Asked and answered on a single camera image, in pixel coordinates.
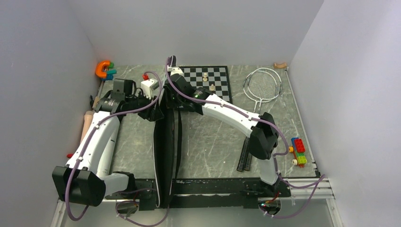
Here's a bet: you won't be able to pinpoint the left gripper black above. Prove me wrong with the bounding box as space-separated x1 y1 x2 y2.
126 89 164 122

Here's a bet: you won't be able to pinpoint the black racket bag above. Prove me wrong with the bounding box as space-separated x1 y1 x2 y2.
152 89 183 208

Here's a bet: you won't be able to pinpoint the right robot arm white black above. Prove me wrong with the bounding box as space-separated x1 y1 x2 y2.
166 72 282 196

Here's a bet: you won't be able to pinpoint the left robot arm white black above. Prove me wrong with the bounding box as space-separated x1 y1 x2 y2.
52 79 159 207

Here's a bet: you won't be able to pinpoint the white chess piece back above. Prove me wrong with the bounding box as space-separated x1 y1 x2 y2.
202 72 208 82

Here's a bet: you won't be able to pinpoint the black white chessboard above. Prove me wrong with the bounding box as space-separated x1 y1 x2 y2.
180 66 233 104

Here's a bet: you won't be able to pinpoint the teal blue toy blocks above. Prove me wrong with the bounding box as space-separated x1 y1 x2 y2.
105 62 117 81

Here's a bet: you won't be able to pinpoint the beige toy microphone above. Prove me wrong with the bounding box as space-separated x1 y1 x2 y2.
80 111 94 143

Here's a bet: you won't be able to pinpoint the orange C-shaped toy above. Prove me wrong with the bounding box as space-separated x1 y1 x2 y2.
95 60 111 79

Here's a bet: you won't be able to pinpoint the wooden arch block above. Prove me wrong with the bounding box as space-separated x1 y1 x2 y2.
273 62 288 69

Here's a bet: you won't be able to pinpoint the colourful toy brick train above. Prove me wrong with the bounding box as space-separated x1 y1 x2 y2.
288 137 307 168

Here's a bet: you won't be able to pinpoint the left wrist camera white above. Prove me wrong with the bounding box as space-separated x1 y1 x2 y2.
140 79 159 99

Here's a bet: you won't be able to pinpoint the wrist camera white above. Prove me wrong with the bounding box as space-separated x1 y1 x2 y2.
140 79 159 99
166 65 183 76

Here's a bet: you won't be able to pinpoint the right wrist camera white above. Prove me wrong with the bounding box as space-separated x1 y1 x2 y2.
166 65 183 76

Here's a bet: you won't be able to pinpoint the small beige handled tool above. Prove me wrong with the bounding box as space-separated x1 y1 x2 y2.
89 95 100 110

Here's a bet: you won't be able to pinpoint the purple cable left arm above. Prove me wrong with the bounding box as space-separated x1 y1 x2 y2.
64 71 171 227

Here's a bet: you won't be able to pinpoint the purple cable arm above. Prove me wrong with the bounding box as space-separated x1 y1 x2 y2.
165 55 326 219
64 71 171 227

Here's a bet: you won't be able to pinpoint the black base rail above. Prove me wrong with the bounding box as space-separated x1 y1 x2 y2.
105 177 292 211

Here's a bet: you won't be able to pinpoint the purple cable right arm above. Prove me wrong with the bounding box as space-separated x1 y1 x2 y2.
165 55 326 219

